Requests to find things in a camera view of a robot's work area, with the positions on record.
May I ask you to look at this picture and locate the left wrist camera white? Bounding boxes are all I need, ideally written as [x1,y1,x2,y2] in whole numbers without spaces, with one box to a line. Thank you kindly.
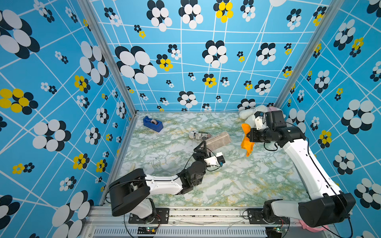
[204,152,226,167]

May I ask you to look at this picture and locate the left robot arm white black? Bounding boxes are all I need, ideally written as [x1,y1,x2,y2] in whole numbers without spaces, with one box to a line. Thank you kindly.
[108,142,225,220]

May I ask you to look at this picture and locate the orange towel cloth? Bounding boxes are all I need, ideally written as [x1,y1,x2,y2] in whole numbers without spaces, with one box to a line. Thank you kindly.
[241,124,255,157]

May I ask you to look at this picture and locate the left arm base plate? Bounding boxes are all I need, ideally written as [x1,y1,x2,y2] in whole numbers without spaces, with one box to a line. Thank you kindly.
[128,208,170,225]

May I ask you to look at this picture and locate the white plush toy pink shirt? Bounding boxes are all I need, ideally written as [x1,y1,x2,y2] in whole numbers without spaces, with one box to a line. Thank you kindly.
[239,105,281,129]

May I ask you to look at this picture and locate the blue tape dispenser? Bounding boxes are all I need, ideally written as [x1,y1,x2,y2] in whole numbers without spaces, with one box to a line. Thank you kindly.
[143,116,164,132]

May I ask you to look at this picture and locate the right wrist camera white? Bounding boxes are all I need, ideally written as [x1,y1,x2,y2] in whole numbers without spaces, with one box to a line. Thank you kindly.
[255,116,266,130]

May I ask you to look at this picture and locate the aluminium frame rail front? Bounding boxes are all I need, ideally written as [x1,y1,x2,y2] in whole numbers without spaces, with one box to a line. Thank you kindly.
[80,206,338,238]

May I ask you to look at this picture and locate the pink alarm clock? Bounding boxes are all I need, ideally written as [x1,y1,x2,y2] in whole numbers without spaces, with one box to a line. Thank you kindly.
[299,220,328,233]

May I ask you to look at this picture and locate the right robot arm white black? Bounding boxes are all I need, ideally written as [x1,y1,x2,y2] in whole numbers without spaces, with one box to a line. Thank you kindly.
[242,111,356,228]

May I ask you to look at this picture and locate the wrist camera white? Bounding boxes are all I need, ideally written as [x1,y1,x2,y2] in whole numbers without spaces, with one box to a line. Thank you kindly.
[204,152,226,167]
[255,116,266,130]

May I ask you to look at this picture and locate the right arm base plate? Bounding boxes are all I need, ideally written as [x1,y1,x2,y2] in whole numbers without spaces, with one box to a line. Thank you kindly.
[243,208,290,225]

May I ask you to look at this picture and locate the newspaper print pouch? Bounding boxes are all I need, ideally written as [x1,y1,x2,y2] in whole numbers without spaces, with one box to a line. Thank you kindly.
[189,131,212,141]

